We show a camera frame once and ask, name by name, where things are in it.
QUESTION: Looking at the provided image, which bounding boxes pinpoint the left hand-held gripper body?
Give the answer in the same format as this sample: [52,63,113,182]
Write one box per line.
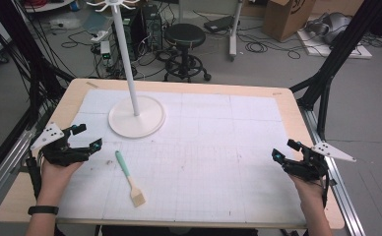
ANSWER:
[30,122,92,167]

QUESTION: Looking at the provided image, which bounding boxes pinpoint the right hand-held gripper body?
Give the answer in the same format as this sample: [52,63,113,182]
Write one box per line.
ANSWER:
[282,141,357,182]

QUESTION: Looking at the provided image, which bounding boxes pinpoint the teal handled spatula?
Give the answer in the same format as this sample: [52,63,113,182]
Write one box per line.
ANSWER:
[114,149,147,208]

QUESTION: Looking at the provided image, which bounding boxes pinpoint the white hook stand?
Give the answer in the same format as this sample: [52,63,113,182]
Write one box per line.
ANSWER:
[86,0,166,140]

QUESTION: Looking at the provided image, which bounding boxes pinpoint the person's right hand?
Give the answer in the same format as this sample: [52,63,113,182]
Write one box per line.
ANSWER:
[288,172,328,207]

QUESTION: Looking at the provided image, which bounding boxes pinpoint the person's left hand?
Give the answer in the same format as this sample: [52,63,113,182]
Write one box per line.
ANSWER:
[36,159,85,207]

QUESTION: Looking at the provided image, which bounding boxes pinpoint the black wristband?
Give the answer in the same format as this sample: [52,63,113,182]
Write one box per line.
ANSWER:
[27,205,60,216]

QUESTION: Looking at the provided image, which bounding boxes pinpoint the white grid mat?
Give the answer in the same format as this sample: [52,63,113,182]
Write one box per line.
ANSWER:
[56,88,307,225]

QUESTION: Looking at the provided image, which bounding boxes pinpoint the white power strip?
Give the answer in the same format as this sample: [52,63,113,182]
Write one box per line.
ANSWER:
[90,29,110,43]

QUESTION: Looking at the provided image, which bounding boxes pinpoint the white floor board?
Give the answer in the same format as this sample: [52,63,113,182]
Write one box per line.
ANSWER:
[296,29,374,60]

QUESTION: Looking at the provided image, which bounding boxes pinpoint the black computer tower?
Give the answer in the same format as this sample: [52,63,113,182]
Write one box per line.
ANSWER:
[113,4,164,62]

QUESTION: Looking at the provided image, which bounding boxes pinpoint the grey device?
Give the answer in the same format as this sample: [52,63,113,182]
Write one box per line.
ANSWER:
[305,12,353,45]

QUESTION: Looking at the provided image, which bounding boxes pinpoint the cardboard box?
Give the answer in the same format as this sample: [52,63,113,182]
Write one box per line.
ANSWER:
[262,0,318,42]

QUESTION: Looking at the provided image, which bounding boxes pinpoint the white round table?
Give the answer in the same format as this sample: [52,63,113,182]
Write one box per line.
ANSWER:
[23,0,76,14]

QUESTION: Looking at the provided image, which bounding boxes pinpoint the white stand leg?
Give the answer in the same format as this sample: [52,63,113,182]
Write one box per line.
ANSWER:
[227,0,244,63]

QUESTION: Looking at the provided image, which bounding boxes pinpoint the black round stool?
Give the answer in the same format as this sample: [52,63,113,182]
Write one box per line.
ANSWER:
[162,23,213,84]

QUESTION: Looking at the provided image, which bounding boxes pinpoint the aluminium rail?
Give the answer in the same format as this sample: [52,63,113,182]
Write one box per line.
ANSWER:
[0,126,37,215]
[299,106,367,236]

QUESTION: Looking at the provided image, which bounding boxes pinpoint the black metal frame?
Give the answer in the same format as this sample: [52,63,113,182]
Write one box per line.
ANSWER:
[289,0,382,142]
[0,0,77,185]

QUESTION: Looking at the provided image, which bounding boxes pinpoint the black floor cables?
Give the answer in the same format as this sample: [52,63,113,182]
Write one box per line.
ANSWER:
[192,9,382,61]

